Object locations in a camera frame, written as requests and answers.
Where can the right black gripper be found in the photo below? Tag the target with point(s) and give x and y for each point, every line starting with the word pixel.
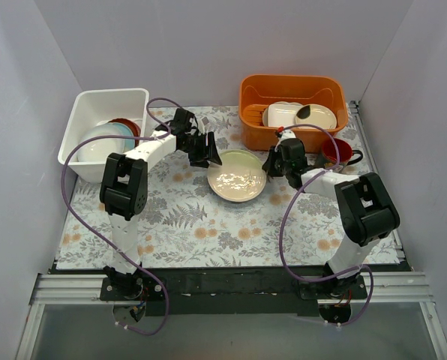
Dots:
pixel 277 166

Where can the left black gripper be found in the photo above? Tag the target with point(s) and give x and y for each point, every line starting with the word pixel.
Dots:
pixel 202 148

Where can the cream green floral plate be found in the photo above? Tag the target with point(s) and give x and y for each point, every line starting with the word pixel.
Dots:
pixel 239 178

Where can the red-brown scalloped plate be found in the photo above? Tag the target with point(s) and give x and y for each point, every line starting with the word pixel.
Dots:
pixel 132 125

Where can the white fluted deep plate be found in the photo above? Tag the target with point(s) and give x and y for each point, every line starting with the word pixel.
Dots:
pixel 98 150

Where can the cream and blue plate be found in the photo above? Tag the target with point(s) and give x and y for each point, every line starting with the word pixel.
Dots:
pixel 125 131

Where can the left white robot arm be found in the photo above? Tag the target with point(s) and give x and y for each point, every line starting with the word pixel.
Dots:
pixel 124 189

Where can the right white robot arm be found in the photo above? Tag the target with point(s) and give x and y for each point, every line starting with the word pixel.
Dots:
pixel 366 210

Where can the white plastic bin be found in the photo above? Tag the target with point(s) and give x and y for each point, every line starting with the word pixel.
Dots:
pixel 98 107

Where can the white rectangular dish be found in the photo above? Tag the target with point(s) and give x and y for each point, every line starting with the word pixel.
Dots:
pixel 281 114

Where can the cream plate with black mark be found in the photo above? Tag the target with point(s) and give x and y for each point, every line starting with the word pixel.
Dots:
pixel 315 114

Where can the red and black mug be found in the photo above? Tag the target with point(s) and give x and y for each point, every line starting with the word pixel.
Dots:
pixel 337 154

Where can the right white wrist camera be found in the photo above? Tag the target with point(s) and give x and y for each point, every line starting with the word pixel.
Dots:
pixel 284 134

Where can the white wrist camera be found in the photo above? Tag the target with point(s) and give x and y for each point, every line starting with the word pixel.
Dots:
pixel 284 134
pixel 205 122

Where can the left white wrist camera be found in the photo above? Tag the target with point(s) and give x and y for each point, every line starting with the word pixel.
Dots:
pixel 205 122

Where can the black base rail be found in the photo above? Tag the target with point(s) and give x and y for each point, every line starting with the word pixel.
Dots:
pixel 254 290

